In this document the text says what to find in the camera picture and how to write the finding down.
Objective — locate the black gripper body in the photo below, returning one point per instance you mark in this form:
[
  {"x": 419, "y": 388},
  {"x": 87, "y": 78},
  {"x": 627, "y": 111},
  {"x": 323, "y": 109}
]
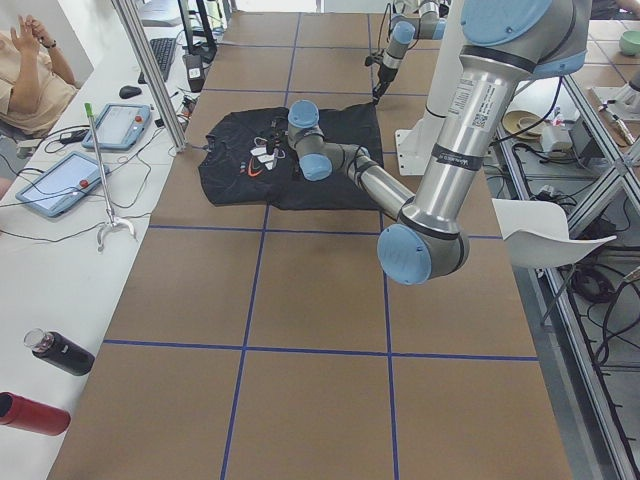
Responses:
[
  {"x": 385, "y": 74},
  {"x": 271, "y": 148}
]

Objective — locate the black printed t-shirt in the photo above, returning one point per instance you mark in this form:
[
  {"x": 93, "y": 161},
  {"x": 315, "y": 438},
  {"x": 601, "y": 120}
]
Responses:
[{"x": 236, "y": 171}]

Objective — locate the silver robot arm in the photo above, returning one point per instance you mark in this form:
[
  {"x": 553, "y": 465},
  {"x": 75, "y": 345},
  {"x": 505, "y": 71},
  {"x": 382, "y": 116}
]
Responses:
[
  {"x": 505, "y": 43},
  {"x": 409, "y": 22}
]

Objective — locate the blue tape grid lines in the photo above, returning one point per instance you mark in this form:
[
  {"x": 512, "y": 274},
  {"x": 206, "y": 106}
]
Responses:
[{"x": 387, "y": 320}]

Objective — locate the black keyboard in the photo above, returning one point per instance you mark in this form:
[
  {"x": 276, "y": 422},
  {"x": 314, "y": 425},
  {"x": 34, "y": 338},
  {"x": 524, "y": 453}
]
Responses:
[{"x": 163, "y": 50}]

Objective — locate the black computer mouse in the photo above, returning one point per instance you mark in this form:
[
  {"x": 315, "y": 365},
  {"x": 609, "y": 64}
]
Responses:
[{"x": 129, "y": 91}]

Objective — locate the far blue teach pendant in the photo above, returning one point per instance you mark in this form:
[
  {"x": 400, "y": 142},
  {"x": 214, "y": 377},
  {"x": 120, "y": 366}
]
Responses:
[{"x": 119, "y": 126}]

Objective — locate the blue teach pendant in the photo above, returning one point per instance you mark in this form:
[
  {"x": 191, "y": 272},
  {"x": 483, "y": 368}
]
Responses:
[
  {"x": 119, "y": 126},
  {"x": 63, "y": 185}
]

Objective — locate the brown paper table cover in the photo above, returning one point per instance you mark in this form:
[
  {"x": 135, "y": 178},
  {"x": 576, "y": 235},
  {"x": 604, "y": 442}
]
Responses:
[{"x": 320, "y": 325}]

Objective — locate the white plastic chair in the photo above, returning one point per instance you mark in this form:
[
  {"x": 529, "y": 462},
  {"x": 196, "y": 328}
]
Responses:
[{"x": 537, "y": 235}]

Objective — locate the near blue teach pendant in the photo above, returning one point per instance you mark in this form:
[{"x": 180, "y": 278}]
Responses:
[{"x": 63, "y": 185}]

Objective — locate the person in beige shirt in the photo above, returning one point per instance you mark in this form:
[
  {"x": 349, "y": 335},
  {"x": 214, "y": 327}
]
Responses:
[{"x": 37, "y": 82}]

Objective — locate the black water bottle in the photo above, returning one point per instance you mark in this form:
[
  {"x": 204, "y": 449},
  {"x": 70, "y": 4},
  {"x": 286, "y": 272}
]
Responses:
[{"x": 57, "y": 350}]

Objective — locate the red water bottle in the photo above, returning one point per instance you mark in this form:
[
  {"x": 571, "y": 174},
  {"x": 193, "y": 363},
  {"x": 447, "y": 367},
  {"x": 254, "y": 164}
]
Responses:
[{"x": 25, "y": 414}]

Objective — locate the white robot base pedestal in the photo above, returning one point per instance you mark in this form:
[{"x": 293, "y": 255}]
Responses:
[{"x": 414, "y": 146}]

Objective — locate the green handled grabber tool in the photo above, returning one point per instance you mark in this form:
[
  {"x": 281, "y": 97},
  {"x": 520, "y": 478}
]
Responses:
[{"x": 114, "y": 222}]

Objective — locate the aluminium frame post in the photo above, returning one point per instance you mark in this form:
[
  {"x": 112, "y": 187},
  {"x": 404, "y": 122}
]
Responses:
[{"x": 134, "y": 29}]

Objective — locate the aluminium frame rail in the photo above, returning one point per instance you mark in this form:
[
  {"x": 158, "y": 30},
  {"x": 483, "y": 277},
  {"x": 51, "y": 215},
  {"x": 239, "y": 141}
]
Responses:
[{"x": 585, "y": 318}]

